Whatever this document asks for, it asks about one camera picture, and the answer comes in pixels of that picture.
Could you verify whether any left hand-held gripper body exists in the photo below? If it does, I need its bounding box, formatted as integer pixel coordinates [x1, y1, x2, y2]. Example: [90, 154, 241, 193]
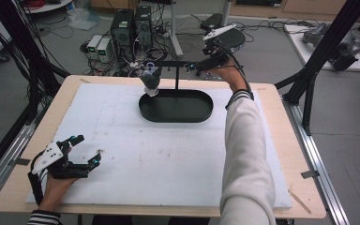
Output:
[31, 140, 90, 180]

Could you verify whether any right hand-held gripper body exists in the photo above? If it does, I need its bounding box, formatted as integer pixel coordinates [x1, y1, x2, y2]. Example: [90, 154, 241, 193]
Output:
[201, 23, 237, 71]

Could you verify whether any black key stand with tray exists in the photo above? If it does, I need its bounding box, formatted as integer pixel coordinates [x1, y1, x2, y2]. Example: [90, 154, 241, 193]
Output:
[138, 60, 214, 124]

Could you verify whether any person's right hand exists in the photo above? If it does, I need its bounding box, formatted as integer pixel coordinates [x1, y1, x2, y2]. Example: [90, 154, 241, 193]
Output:
[210, 60, 248, 97]

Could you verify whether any black round stool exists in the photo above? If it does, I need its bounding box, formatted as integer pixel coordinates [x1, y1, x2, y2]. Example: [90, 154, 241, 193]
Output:
[214, 27, 247, 53]

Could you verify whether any flat black box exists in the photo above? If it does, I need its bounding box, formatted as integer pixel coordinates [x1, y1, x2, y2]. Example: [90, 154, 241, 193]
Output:
[199, 12, 225, 31]

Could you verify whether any wooden desk with metal legs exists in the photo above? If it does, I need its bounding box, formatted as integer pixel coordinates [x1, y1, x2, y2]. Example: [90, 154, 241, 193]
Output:
[167, 0, 233, 58]

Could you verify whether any white foam board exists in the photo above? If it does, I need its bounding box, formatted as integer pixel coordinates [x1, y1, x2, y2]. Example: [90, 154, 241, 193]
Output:
[26, 82, 293, 210]

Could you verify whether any black computer tower green label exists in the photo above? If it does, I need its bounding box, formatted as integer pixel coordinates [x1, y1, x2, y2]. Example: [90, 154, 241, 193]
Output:
[110, 8, 136, 61]

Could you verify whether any white floor board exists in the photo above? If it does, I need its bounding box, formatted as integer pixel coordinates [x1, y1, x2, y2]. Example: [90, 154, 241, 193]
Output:
[283, 23, 360, 73]

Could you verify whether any grey power supply unit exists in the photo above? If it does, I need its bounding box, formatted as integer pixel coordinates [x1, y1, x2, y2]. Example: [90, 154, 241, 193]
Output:
[97, 37, 113, 64]
[86, 34, 103, 59]

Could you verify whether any clear plastic bag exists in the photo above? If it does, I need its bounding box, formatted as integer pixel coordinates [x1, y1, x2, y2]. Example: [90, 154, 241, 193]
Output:
[67, 7, 101, 31]

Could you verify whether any grey robot device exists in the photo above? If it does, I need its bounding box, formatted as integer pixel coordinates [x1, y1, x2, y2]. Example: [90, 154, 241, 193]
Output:
[302, 22, 360, 71]

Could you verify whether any thin wooden stick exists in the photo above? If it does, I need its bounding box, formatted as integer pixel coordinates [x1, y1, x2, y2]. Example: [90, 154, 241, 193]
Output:
[288, 188, 312, 216]

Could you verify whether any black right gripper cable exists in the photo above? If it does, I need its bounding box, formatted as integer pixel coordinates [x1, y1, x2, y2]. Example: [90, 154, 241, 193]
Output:
[217, 41, 255, 101]

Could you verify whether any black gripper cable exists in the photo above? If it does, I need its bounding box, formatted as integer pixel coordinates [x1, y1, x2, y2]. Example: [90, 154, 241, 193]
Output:
[217, 41, 255, 101]
[27, 152, 46, 206]

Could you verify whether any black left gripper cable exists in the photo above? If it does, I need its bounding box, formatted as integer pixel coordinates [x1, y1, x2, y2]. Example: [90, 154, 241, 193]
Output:
[27, 152, 46, 206]

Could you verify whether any aluminium rail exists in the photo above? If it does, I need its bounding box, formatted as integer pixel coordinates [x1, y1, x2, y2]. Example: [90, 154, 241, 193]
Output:
[0, 106, 46, 205]
[281, 96, 352, 225]

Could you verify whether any black metal frame post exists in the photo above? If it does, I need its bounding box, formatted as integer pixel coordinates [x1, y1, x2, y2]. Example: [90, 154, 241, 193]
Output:
[275, 0, 360, 136]
[0, 0, 70, 126]

